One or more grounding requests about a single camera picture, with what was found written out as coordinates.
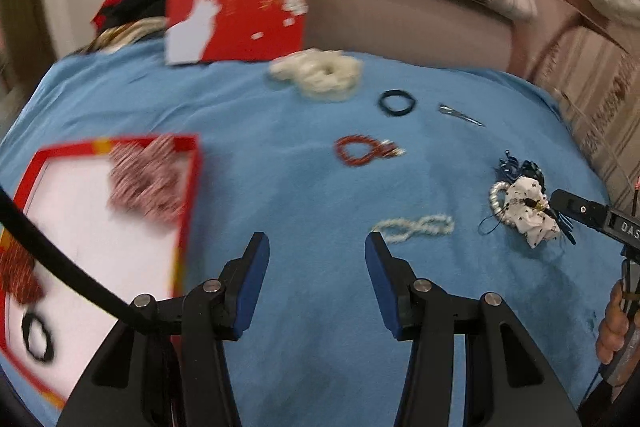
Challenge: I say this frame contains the small black hair tie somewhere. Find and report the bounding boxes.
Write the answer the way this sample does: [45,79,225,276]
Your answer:
[377,89,417,118]

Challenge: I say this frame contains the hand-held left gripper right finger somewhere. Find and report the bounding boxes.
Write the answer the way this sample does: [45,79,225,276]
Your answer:
[364,231,583,427]

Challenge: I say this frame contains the dark red scrunchie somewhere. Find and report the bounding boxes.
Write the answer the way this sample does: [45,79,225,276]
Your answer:
[0,239,46,303]

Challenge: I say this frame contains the black cable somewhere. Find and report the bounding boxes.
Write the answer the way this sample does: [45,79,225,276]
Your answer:
[0,184,151,340]

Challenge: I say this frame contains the red box tray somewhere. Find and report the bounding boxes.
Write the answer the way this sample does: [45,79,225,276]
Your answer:
[0,134,202,410]

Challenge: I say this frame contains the black scrunchie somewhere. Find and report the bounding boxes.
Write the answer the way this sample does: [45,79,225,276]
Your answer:
[21,311,58,364]

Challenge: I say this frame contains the person's right hand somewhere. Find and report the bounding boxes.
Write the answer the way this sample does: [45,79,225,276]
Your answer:
[596,279,632,365]

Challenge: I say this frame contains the white fluffy scrunchie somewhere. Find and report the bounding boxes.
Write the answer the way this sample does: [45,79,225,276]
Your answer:
[269,48,364,102]

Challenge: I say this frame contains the red bead bracelet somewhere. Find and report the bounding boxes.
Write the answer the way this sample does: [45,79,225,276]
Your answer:
[334,133,407,168]

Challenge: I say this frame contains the silver hair clip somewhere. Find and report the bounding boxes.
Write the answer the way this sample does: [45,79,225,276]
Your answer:
[438,103,487,128]

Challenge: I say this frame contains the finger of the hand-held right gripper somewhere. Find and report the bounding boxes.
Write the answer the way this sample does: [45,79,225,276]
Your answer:
[550,188,613,233]

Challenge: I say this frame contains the striped sofa seat cover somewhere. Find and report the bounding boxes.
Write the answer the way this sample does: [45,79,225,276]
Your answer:
[530,22,640,208]

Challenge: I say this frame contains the blue striped ribbon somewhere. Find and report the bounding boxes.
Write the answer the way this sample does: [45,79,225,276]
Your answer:
[497,150,576,245]

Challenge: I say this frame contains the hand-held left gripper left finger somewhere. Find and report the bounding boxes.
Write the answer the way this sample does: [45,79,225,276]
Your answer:
[57,232,271,427]

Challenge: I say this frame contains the brown patterned cloth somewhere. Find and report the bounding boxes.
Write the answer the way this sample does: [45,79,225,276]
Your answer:
[80,18,168,54]

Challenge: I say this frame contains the pink white striped scrunchie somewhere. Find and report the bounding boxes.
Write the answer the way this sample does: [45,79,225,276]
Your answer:
[107,137,193,223]

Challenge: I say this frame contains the white bead bracelet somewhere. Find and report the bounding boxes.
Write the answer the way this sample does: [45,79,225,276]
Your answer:
[372,213,456,245]

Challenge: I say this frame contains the pearl bracelet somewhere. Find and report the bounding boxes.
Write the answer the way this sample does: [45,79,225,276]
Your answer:
[489,179,516,228]

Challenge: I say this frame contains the pink brown sofa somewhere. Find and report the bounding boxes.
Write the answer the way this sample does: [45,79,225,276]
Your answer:
[220,0,640,218]

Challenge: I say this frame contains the white dotted scrunchie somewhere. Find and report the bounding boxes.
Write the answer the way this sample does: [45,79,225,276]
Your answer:
[502,174,561,250]

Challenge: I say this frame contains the blue blanket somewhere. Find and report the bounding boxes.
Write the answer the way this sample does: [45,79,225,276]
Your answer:
[0,42,623,427]

